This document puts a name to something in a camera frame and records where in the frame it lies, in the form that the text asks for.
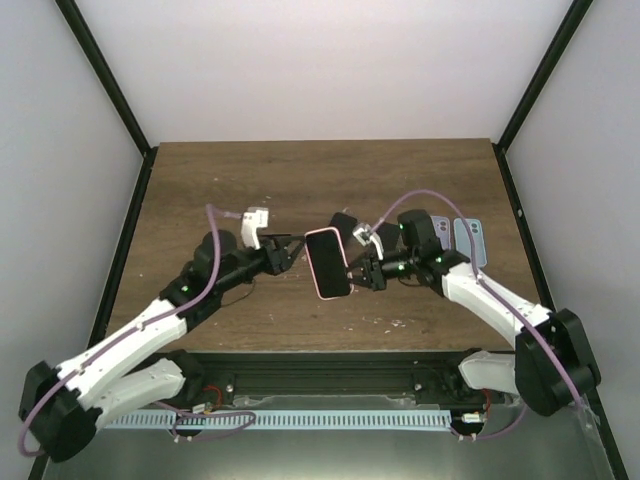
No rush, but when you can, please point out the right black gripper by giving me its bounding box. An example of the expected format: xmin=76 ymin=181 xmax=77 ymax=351
xmin=337 ymin=248 xmax=419 ymax=291

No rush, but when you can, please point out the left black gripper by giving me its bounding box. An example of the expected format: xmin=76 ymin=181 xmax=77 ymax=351
xmin=217 ymin=235 xmax=308 ymax=295

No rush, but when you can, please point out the pink phone case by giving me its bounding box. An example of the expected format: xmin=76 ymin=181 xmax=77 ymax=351
xmin=304 ymin=226 xmax=354 ymax=301

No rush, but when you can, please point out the purple phone case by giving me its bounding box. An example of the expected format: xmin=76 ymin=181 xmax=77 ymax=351
xmin=431 ymin=216 xmax=451 ymax=250

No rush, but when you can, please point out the light blue phone case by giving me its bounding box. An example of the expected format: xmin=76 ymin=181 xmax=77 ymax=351
xmin=453 ymin=218 xmax=488 ymax=269

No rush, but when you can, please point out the phone from purple case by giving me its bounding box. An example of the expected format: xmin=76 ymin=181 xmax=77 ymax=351
xmin=376 ymin=222 xmax=401 ymax=252

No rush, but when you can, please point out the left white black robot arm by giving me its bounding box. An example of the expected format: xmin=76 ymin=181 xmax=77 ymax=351
xmin=18 ymin=231 xmax=304 ymax=463

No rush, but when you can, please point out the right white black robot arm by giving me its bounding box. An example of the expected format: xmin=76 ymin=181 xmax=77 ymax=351
xmin=351 ymin=210 xmax=601 ymax=416

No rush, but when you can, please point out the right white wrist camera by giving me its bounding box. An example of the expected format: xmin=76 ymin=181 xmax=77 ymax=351
xmin=352 ymin=223 xmax=384 ymax=260

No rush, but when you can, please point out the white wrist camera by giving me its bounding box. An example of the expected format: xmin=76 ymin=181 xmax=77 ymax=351
xmin=240 ymin=207 xmax=269 ymax=250
xmin=352 ymin=223 xmax=384 ymax=260

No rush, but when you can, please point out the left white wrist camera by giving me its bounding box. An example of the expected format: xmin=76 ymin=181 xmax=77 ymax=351
xmin=240 ymin=207 xmax=269 ymax=250

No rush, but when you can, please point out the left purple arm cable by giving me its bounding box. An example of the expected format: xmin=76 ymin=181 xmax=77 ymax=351
xmin=18 ymin=202 xmax=246 ymax=459

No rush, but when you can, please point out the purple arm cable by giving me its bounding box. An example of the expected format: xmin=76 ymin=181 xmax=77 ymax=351
xmin=377 ymin=188 xmax=586 ymax=409
xmin=18 ymin=202 xmax=246 ymax=459

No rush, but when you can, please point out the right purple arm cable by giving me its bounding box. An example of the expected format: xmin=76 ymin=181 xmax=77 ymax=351
xmin=377 ymin=188 xmax=586 ymax=409

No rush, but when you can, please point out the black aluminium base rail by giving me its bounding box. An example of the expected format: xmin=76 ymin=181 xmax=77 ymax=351
xmin=169 ymin=351 xmax=513 ymax=409

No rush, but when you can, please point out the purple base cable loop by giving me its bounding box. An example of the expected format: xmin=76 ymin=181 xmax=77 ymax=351
xmin=154 ymin=399 xmax=257 ymax=444

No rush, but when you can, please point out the left black frame post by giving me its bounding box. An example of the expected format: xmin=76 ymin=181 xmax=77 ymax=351
xmin=55 ymin=0 xmax=151 ymax=157

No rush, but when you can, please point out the black frame post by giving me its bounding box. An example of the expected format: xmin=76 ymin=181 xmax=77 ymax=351
xmin=55 ymin=0 xmax=151 ymax=157
xmin=498 ymin=0 xmax=595 ymax=147

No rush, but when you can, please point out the right black frame post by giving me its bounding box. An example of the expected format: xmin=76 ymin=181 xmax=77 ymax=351
xmin=498 ymin=0 xmax=595 ymax=147

